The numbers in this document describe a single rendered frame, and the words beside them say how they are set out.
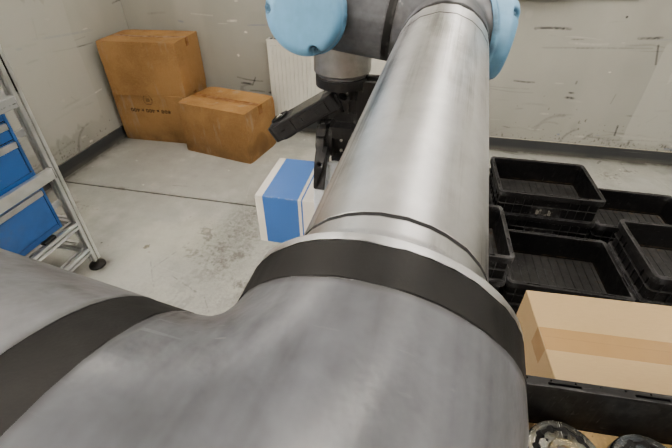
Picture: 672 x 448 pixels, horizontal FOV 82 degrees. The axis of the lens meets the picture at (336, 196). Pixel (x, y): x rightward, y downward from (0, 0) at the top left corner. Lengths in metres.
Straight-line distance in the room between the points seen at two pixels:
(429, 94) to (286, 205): 0.42
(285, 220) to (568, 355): 0.54
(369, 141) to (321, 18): 0.21
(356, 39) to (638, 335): 0.75
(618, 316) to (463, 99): 0.77
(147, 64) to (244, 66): 0.73
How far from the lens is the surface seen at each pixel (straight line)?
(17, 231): 2.07
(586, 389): 0.71
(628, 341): 0.90
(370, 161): 0.16
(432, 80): 0.22
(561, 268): 1.76
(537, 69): 3.22
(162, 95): 3.37
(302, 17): 0.37
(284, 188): 0.60
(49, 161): 2.09
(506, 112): 3.29
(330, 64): 0.50
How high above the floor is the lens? 1.47
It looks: 35 degrees down
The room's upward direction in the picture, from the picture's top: straight up
